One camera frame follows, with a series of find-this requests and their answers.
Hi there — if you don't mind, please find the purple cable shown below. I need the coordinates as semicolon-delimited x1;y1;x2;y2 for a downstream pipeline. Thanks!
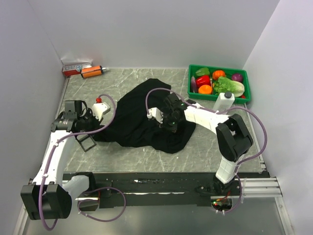
145;87;268;213
39;93;127;231

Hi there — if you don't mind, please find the green plastic crate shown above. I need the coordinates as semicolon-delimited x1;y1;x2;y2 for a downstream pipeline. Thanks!
187;65;251;104

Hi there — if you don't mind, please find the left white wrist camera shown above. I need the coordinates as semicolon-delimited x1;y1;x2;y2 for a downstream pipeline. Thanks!
91;97;111;122

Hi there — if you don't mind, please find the orange cylinder tool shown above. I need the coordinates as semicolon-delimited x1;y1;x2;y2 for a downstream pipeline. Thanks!
80;66;108;79

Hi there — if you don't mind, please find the orange toy pumpkin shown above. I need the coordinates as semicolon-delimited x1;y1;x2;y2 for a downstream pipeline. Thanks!
212;70;226;80

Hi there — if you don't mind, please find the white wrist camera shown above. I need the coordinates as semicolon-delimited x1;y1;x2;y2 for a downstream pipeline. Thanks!
147;107;163;124
91;97;111;122

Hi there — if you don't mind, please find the toy lettuce cabbage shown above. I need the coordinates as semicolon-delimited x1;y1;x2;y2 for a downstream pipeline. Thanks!
213;76;245;97

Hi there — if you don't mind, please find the red toy pepper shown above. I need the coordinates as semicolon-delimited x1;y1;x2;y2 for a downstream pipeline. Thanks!
196;75;211;89

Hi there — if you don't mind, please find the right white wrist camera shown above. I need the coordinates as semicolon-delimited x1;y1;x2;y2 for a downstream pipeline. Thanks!
147;107;163;124

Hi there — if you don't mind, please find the white plastic bottle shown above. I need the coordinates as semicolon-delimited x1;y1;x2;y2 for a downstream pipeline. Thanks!
213;92;235;112

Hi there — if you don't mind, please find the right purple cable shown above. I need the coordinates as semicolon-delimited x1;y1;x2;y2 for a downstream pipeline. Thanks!
145;87;268;213

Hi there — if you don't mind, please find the red white box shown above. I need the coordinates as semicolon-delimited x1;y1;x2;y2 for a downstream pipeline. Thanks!
62;59;92;77

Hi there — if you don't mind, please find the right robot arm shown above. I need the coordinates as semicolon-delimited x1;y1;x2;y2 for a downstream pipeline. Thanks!
149;93;253;195

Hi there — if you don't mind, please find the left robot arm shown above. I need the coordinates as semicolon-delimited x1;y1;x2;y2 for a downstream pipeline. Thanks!
21;100;111;220

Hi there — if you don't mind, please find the orange toy fruit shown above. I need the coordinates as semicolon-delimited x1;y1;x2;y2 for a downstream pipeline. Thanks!
198;85;213;94

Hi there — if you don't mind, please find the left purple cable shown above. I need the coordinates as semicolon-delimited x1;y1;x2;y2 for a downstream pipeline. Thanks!
39;93;127;231

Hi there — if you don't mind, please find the purple toy onion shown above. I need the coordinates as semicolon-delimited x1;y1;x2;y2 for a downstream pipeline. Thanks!
231;73;244;83

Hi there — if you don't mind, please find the black garment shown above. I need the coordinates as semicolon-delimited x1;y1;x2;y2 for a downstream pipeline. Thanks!
93;78;196;154

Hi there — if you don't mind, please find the green toy pepper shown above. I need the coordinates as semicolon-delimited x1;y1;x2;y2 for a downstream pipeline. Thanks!
195;67;210;77

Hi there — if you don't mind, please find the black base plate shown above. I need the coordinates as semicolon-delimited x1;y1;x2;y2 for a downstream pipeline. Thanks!
62;172;269;209

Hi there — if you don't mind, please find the purple toy eggplant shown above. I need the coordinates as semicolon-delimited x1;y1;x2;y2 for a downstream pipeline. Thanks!
190;76;198;93

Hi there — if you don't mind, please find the aluminium rail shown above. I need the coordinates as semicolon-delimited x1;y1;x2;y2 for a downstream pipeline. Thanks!
24;177;283;201

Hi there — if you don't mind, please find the black square frame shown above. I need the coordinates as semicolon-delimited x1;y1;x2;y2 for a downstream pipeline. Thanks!
75;135;97;152

